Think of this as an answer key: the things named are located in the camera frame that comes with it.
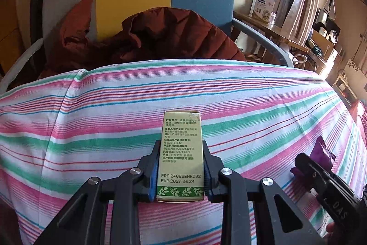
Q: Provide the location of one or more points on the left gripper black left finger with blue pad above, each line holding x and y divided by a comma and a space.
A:
82, 220

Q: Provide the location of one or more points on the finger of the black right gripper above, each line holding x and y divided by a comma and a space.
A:
314, 172

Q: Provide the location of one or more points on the left gripper black right finger ribbed pad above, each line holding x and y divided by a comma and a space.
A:
277, 218

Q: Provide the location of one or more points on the purple snack packet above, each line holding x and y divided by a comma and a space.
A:
322, 151

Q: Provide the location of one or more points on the green yellow medicine box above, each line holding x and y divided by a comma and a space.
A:
180, 175

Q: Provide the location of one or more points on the person's right hand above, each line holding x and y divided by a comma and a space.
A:
333, 231

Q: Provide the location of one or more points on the striped pink green tablecloth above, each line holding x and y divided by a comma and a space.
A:
59, 131

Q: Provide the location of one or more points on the wooden desk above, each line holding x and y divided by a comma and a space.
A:
258, 53

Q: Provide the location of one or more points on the white product box on desk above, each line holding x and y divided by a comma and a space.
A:
262, 10

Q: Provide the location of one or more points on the wooden wardrobe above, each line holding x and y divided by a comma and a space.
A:
11, 45

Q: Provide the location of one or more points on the dark red jacket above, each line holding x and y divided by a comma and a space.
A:
155, 34

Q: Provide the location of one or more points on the black rolled mat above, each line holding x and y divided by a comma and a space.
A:
35, 20

